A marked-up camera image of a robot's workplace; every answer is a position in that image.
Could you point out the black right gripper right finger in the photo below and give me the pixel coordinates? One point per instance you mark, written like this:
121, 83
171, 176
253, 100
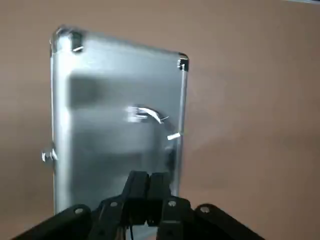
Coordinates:
157, 185

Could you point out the silver aluminium medical kit case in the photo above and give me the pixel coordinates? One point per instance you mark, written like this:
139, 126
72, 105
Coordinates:
100, 125

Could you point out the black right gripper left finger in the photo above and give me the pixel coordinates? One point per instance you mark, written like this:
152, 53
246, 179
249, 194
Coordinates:
136, 185

